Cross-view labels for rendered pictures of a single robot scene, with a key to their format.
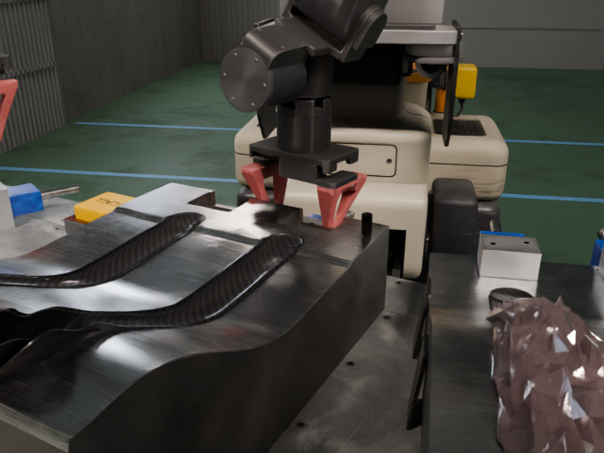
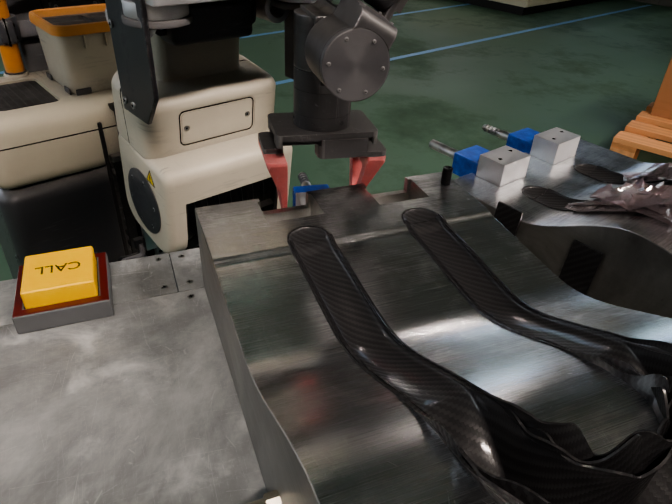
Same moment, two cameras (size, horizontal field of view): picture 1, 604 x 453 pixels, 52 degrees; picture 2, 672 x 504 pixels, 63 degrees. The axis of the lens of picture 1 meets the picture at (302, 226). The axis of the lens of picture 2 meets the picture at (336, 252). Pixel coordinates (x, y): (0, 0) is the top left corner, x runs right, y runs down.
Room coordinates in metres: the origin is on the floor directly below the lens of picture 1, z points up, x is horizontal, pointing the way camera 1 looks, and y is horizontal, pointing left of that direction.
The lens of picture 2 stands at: (0.28, 0.40, 1.14)
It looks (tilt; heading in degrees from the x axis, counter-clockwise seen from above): 34 degrees down; 308
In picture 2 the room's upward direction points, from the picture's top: 3 degrees clockwise
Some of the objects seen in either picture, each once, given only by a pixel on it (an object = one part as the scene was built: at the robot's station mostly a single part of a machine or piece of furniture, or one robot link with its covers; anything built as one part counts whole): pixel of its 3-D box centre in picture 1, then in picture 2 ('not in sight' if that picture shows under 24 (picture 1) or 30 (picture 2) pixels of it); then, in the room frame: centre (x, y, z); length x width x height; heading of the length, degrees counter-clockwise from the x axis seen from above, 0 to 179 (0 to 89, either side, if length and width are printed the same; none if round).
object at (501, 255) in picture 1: (501, 248); (469, 161); (0.55, -0.20, 0.85); 0.13 x 0.05 x 0.05; 169
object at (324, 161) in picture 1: (304, 128); (322, 104); (0.63, 0.00, 0.96); 0.10 x 0.07 x 0.07; 54
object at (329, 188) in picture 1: (322, 199); (343, 168); (0.61, -0.02, 0.88); 0.07 x 0.07 x 0.09; 54
